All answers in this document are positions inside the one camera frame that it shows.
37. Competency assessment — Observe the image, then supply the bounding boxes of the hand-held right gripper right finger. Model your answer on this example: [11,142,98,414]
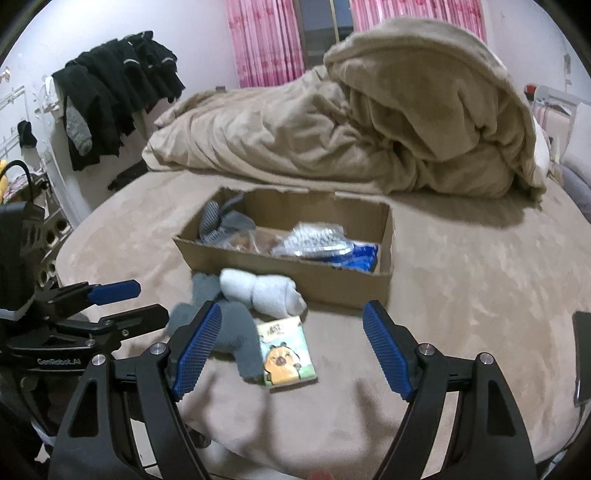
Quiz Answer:
[361,300,539,480]

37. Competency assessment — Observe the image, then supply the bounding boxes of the white metal rack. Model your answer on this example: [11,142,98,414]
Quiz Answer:
[524,83,583,137]

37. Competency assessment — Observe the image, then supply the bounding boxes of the blue packet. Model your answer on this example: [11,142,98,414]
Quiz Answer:
[323,242,380,274]

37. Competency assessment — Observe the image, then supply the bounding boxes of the perforated beige basket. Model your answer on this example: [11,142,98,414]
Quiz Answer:
[36,216,74,289]

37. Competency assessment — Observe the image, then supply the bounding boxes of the pink curtain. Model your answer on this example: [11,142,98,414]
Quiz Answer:
[348,0,488,47]
[226,0,308,89]

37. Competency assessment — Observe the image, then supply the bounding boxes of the beige duvet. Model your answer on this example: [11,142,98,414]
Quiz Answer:
[141,17,548,200]

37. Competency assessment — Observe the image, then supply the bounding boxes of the white sock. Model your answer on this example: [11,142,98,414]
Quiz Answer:
[219,268,308,320]

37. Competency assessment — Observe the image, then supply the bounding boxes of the plain grey sock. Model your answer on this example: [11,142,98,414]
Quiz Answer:
[217,194,259,241]

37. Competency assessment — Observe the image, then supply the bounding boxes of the cartoon print tissue packet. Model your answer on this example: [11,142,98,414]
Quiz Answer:
[256,316,318,393]

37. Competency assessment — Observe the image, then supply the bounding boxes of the black hanging sock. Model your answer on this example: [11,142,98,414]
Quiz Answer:
[17,120,38,150]

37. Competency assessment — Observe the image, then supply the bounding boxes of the clear plastic bag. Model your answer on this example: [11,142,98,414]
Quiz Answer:
[270,222,355,260]

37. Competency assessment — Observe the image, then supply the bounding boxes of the grey patterned sock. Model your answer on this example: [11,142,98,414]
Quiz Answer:
[198,199,228,244]

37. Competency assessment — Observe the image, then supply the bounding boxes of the cardboard box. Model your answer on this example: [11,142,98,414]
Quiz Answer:
[172,186,395,311]

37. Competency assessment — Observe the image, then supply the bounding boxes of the black cable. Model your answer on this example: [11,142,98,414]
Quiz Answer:
[0,159,34,205]

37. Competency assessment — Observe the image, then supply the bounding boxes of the grey hanging sock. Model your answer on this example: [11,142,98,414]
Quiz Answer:
[66,105,94,157]

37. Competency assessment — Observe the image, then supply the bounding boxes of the dark cloth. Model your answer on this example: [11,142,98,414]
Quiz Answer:
[107,164,149,191]

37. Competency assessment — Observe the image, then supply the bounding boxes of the window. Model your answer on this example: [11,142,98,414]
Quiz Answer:
[293,0,356,71]

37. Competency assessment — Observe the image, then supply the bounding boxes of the black smartphone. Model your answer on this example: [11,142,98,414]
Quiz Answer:
[571,311,591,408]

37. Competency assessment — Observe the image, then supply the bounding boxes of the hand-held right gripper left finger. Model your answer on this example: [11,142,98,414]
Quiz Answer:
[48,302,225,480]

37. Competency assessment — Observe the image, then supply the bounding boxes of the black hanging clothes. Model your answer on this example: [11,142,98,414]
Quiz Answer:
[51,30,186,172]

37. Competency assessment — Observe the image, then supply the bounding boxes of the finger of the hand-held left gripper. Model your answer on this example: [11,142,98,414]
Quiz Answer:
[32,279,142,320]
[48,305,170,344]

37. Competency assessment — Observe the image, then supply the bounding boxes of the white drying rack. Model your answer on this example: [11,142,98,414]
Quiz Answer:
[0,69,75,232]

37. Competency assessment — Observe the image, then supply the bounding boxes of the white pillow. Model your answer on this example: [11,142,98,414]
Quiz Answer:
[532,114,553,175]

